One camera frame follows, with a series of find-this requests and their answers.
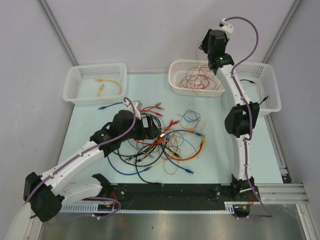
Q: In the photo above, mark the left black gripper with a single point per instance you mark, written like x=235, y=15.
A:
x=149, y=132

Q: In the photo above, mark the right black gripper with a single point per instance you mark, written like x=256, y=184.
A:
x=204, y=45

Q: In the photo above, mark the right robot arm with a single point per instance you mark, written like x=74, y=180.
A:
x=242, y=117

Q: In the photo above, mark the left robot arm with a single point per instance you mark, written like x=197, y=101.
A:
x=46, y=192

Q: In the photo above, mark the middle white plastic basket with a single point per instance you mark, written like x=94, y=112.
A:
x=191, y=77

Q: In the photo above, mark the white plastic basket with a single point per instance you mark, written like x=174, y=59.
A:
x=95, y=84
x=191, y=77
x=260, y=84

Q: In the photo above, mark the right white plastic basket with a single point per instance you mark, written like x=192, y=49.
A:
x=260, y=84

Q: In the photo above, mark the left white plastic basket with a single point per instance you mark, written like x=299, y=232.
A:
x=95, y=84

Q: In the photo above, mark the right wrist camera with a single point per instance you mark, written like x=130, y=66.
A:
x=227, y=27

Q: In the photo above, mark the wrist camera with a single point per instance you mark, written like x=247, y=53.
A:
x=227, y=27
x=135, y=106

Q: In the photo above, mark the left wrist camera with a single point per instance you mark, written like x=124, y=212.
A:
x=135, y=106

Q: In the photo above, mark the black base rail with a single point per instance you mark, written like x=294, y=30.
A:
x=178, y=197

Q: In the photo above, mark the white slotted cable duct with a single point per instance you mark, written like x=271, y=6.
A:
x=106, y=208

